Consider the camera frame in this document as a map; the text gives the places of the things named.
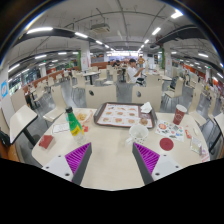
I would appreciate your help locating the green drink bottle yellow label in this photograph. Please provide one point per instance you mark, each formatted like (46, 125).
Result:
(74, 125)

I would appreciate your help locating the person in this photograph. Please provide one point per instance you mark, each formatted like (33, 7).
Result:
(132, 73)

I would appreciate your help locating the food wrapper with fries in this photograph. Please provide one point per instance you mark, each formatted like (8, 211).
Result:
(83, 116)

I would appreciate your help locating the red paper cup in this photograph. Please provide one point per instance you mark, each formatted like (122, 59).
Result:
(179, 115)

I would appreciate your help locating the group of beige chairs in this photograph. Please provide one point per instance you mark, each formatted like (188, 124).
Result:
(100, 95)

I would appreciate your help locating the red card packet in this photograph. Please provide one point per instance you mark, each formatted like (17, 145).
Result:
(46, 141)

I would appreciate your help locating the clear plastic packet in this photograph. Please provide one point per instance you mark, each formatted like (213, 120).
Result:
(196, 145)

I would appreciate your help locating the colourful printed leaflet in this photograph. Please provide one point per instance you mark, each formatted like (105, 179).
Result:
(171, 130)

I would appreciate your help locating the group of ceiling lights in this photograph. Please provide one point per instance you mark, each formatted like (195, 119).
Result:
(40, 30)

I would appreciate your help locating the ceiling air conditioner unit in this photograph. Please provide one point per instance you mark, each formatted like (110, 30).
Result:
(100, 28)

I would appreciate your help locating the flat round red coaster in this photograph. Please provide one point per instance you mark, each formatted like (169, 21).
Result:
(166, 144)

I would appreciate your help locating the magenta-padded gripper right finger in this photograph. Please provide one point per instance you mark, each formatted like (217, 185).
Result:
(163, 164)

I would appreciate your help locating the beige side table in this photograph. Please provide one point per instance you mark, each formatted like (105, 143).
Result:
(21, 121)
(220, 121)

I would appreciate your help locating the brown food tray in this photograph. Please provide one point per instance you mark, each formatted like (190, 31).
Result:
(120, 115)

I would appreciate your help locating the white polka-dot mug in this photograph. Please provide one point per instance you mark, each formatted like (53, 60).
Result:
(138, 131)

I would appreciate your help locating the pink printed wrapper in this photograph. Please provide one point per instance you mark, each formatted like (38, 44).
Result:
(205, 155)

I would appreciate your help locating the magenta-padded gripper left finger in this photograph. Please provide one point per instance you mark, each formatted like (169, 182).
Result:
(60, 165)

